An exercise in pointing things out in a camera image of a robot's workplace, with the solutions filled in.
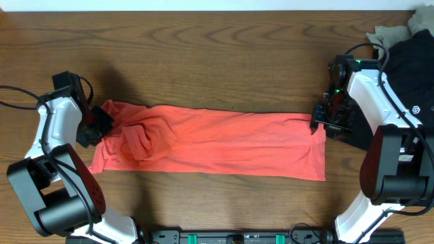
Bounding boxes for black garment with logo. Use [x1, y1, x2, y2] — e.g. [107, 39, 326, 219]
[323, 29, 434, 152]

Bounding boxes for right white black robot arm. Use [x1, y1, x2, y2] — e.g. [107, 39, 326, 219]
[310, 53, 433, 243]

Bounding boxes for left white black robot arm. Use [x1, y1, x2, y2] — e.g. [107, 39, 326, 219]
[7, 85, 145, 243]

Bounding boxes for orange red t-shirt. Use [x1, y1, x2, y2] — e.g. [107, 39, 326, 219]
[89, 100, 326, 181]

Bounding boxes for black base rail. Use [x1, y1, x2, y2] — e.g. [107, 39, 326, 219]
[65, 227, 406, 244]

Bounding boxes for grey cloth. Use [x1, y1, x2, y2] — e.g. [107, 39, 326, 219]
[366, 5, 433, 49]

